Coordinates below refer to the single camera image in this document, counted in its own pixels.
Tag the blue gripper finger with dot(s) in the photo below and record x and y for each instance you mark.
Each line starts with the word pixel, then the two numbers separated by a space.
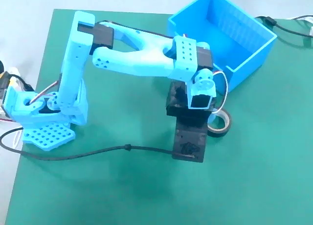
pixel 214 117

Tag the black tape roll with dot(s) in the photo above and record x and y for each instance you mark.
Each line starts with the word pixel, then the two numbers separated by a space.
pixel 223 132

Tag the blue perforated robot base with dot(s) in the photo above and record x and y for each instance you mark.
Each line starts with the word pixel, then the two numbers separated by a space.
pixel 49 137

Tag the light blue robot arm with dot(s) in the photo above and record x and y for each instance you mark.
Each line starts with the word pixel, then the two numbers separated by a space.
pixel 137 61

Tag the blue plastic box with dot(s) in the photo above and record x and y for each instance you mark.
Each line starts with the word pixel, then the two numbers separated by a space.
pixel 249 61

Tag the black yellow table clamp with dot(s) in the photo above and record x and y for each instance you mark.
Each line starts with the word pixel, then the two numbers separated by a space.
pixel 5 79

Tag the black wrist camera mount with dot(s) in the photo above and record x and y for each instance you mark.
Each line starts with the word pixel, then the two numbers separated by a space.
pixel 189 134

